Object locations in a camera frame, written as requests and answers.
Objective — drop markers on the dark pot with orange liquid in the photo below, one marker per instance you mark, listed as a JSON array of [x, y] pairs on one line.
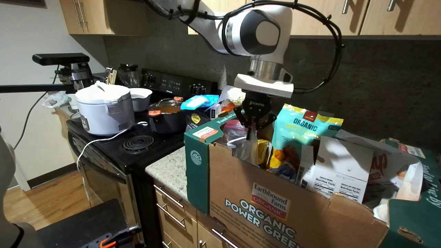
[[166, 119]]

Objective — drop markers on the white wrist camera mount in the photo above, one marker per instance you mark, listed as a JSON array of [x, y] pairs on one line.
[[264, 84]]

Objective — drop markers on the yellow packet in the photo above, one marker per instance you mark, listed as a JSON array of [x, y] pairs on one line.
[[269, 153]]

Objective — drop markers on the green cardboard organic greens box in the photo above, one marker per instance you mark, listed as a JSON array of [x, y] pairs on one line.
[[257, 201]]

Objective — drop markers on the white rice cooker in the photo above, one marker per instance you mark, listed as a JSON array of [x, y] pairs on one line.
[[104, 110]]

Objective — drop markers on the white paper bag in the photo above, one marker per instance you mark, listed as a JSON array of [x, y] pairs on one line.
[[349, 170]]

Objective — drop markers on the orange snack packet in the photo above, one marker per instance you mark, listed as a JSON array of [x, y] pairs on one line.
[[225, 109]]

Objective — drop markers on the black electric stove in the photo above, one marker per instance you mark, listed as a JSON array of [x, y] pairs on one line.
[[133, 152]]

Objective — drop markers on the dark coffee maker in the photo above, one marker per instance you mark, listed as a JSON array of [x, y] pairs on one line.
[[129, 76]]

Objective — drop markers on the black camera on stand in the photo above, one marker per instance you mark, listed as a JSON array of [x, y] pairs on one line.
[[60, 58]]

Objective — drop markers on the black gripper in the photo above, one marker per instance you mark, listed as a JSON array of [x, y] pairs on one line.
[[257, 109]]

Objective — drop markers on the light blue snack bag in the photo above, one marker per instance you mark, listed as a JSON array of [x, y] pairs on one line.
[[199, 101]]

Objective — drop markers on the black cracker chips bag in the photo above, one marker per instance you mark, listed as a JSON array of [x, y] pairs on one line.
[[199, 117]]

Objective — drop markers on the wooden cabinets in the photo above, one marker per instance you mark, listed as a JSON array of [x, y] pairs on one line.
[[184, 221], [322, 15]]

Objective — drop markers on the teal organic snack bag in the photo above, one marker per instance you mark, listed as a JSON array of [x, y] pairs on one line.
[[298, 131]]

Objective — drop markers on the white bowl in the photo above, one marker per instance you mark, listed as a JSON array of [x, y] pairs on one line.
[[141, 97]]

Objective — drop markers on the wooden lower cabinets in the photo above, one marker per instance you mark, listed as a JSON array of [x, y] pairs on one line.
[[184, 221]]

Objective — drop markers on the white crumpled plastic bag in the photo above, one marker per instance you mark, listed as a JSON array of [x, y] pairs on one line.
[[233, 95]]

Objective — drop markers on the clear ziploc bag pink zip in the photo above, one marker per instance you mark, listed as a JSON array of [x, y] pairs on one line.
[[237, 135]]

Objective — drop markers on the black robot cart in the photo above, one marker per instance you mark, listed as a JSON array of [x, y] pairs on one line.
[[78, 228]]

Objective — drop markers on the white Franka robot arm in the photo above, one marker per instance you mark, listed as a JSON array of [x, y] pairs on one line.
[[249, 29]]

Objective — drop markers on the wooden upper cabinets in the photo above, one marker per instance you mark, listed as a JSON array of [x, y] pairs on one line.
[[322, 15]]

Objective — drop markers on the black orange clamp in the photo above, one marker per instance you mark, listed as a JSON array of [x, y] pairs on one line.
[[119, 236]]

